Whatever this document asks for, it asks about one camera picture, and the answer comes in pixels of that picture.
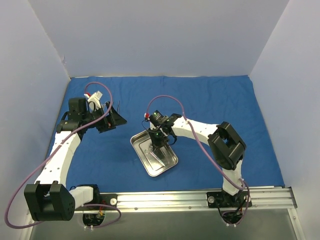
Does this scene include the steel forceps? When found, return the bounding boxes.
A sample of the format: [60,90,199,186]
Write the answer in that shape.
[145,147,165,166]

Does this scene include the stainless steel instrument tray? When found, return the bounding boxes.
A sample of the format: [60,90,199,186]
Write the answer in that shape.
[130,130,179,177]

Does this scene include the blue surgical drape cloth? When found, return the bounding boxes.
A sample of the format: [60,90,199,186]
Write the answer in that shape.
[51,75,285,193]

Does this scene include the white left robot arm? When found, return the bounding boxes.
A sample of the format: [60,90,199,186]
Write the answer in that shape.
[24,102,127,222]

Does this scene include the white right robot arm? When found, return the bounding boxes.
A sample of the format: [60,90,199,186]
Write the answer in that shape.
[146,111,247,207]

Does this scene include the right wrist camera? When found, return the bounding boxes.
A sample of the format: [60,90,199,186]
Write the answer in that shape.
[148,110,168,127]

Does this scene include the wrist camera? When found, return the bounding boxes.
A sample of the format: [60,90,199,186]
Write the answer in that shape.
[148,110,168,127]
[67,97,88,119]

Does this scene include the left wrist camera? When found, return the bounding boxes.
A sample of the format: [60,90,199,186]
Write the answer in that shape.
[67,97,88,119]

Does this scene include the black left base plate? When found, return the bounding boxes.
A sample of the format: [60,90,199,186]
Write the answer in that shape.
[96,193,118,211]

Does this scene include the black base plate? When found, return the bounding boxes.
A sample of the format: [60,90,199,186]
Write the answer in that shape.
[206,191,248,208]
[96,193,118,211]

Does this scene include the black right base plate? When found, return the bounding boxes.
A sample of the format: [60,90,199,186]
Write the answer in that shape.
[206,191,248,208]

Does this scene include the aluminium front rail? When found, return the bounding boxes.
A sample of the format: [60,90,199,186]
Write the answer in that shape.
[74,187,297,213]

